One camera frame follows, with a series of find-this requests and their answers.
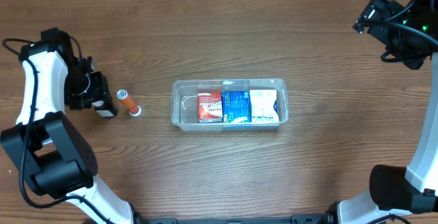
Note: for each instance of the red medicine box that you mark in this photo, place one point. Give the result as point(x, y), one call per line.
point(210, 107)

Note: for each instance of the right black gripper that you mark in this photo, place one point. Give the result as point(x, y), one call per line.
point(378, 13)

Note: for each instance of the clear plastic container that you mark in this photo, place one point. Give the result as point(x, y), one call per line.
point(184, 111)

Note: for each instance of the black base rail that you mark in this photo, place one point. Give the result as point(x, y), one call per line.
point(293, 219)

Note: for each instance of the orange pill vial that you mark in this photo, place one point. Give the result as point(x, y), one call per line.
point(133, 108)

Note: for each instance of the white medicine box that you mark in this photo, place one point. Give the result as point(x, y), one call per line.
point(264, 106)

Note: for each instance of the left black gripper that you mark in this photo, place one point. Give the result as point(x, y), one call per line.
point(99, 89)

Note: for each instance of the dark bottle white cap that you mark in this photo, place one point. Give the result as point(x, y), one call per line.
point(105, 109)

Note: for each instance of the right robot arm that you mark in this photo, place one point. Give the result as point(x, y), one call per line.
point(384, 127)

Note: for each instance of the blue medicine box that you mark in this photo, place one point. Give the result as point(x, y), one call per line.
point(236, 106)

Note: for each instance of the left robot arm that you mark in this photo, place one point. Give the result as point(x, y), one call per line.
point(55, 162)

